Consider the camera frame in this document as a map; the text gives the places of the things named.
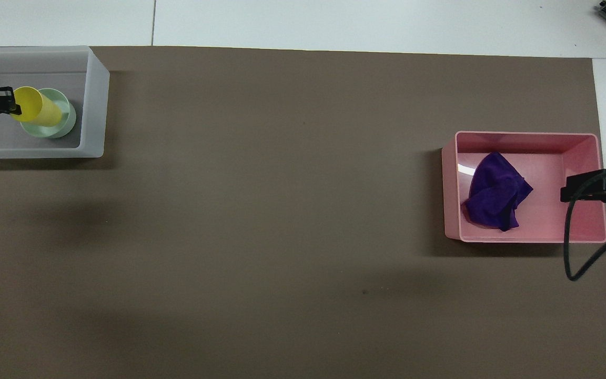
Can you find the yellow plastic cup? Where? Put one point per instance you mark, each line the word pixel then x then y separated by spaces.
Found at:
pixel 40 108

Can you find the translucent white plastic box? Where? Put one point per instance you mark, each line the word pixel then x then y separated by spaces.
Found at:
pixel 96 105

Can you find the pink plastic box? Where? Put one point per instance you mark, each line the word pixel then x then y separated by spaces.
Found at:
pixel 545 223

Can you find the purple cloth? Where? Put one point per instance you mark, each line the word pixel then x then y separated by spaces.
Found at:
pixel 495 195

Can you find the light green bowl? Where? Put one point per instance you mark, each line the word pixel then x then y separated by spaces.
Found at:
pixel 67 125

